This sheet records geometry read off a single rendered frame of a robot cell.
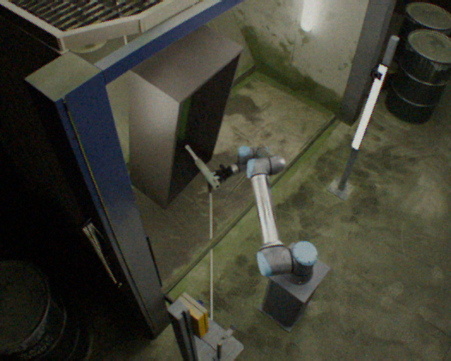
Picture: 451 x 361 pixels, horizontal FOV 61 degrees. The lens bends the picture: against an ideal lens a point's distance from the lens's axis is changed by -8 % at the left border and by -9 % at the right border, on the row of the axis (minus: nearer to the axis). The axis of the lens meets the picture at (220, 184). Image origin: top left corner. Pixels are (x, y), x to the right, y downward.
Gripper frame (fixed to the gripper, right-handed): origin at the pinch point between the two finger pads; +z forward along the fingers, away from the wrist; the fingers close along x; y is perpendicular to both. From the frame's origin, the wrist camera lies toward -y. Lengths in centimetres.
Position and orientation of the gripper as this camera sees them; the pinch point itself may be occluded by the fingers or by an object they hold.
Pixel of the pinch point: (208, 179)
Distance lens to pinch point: 316.1
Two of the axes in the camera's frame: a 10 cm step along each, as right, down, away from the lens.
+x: -5.2, -6.7, 5.2
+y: -0.2, 6.2, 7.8
